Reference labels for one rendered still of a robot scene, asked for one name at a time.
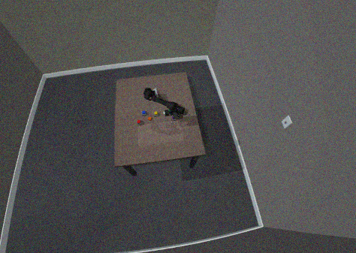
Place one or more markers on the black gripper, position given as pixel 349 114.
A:
pixel 167 112

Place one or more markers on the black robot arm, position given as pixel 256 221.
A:
pixel 170 105

